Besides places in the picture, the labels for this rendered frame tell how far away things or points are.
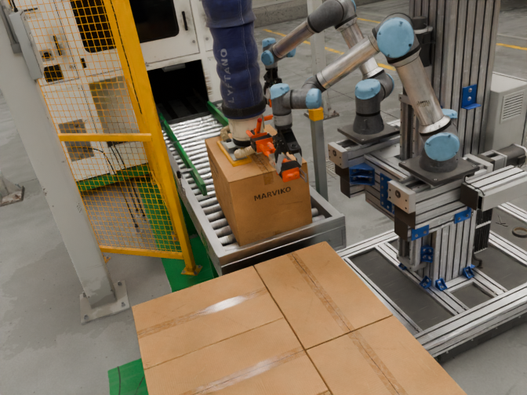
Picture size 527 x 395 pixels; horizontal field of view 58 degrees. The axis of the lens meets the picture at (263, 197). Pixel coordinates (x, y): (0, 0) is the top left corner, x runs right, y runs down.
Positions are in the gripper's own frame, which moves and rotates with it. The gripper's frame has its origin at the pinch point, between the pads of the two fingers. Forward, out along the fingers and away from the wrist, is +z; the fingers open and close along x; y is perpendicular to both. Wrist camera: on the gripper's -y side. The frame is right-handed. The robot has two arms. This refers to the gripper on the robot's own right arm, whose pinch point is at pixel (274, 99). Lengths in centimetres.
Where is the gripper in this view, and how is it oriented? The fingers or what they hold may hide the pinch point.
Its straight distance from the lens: 282.8
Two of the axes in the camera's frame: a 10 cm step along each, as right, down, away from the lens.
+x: 9.4, -2.6, 2.2
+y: 3.2, 4.4, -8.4
